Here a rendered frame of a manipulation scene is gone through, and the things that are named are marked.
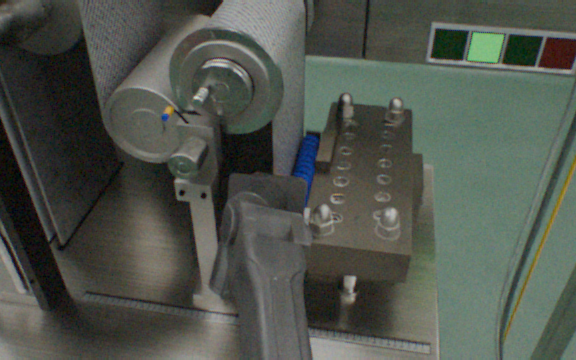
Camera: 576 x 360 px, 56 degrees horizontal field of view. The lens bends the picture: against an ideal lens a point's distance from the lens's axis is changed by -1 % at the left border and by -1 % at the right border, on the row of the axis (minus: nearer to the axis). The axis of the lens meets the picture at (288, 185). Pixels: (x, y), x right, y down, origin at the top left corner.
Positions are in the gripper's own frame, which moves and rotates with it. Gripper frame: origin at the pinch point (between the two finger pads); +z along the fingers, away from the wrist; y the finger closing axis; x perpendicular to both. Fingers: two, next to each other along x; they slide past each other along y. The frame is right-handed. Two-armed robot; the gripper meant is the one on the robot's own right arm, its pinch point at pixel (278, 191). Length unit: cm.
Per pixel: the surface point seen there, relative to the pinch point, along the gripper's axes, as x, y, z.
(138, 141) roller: 5.7, -19.8, -5.2
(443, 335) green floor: -62, 45, 106
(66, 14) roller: 21.4, -26.2, -13.8
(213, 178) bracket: 2.3, -7.1, -9.5
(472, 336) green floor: -61, 55, 107
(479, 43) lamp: 25.8, 28.8, 19.8
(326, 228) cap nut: -4.1, 7.8, -2.2
